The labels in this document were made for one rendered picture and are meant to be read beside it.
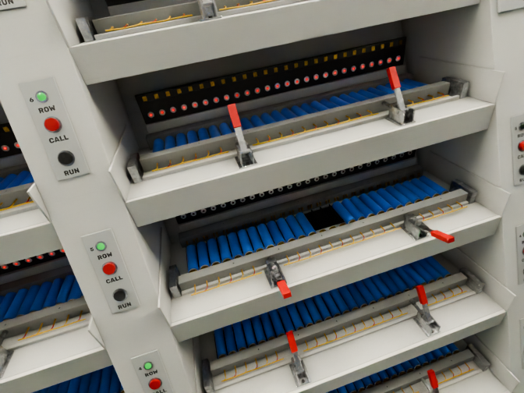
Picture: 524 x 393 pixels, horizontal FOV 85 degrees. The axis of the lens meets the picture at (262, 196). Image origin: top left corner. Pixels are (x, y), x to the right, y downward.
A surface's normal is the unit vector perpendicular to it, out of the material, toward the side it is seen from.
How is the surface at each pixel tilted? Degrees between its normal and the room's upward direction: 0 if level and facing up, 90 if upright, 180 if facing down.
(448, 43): 90
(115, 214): 90
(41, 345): 22
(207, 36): 112
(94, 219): 90
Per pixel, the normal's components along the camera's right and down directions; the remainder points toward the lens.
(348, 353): -0.14, -0.81
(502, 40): 0.19, 0.18
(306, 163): 0.26, 0.52
